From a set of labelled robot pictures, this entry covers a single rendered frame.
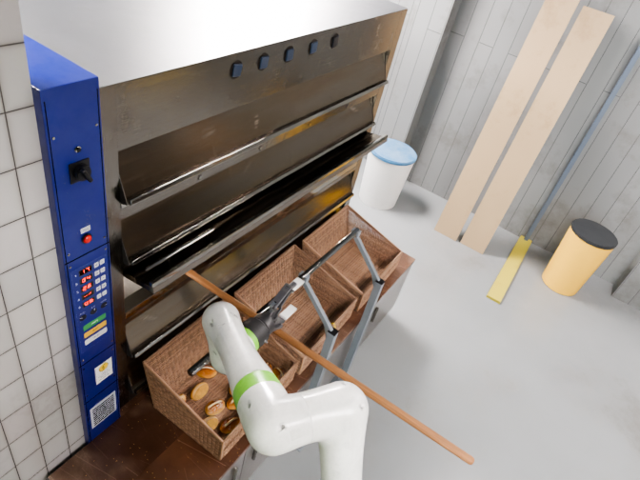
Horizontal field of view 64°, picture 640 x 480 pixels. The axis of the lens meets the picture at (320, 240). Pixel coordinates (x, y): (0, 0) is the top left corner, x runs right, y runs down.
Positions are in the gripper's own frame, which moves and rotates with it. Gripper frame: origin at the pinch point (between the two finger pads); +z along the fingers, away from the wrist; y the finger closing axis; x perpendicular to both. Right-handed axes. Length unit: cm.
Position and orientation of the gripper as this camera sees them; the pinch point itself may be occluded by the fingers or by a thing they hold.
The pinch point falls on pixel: (295, 295)
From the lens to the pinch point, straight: 177.3
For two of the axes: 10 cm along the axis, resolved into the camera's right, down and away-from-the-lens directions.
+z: 5.4, -4.4, 7.2
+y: -2.1, 7.6, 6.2
